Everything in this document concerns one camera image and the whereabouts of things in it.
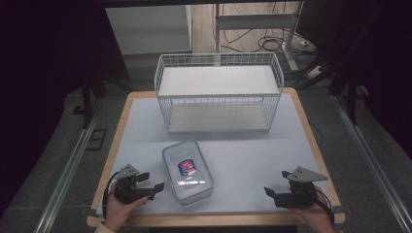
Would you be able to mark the person's right hand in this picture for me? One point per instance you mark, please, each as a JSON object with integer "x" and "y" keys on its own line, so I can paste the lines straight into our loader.
{"x": 315, "y": 215}

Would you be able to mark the white metal desk frame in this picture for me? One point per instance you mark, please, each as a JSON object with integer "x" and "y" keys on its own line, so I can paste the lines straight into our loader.
{"x": 256, "y": 21}

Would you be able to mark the table with wooden edge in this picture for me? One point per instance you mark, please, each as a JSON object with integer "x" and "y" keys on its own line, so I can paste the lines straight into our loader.
{"x": 259, "y": 161}

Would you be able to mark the dark floor plate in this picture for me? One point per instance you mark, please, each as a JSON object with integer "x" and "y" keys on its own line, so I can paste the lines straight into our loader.
{"x": 96, "y": 139}

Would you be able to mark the dark curtain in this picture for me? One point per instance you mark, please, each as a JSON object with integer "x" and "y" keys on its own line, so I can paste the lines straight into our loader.
{"x": 382, "y": 64}
{"x": 39, "y": 81}

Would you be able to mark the clear plastic lidded container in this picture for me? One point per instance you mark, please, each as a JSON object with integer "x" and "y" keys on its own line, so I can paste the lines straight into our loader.
{"x": 185, "y": 156}

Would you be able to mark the person's left hand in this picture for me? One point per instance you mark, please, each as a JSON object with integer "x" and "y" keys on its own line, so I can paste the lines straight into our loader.
{"x": 117, "y": 212}

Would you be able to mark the black metal stand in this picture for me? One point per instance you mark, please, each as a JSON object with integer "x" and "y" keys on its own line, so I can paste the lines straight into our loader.
{"x": 86, "y": 97}
{"x": 351, "y": 97}

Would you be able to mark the metal floor rail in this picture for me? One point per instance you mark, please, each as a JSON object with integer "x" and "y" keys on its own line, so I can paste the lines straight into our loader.
{"x": 64, "y": 179}
{"x": 379, "y": 171}

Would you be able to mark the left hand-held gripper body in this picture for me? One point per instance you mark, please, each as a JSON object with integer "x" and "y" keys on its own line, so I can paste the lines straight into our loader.
{"x": 128, "y": 191}

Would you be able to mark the white cabinet panel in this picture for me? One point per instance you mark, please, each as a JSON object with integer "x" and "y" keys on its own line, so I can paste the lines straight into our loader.
{"x": 149, "y": 29}

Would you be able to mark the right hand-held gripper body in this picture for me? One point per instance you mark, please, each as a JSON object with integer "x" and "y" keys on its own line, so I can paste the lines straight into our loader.
{"x": 299, "y": 195}

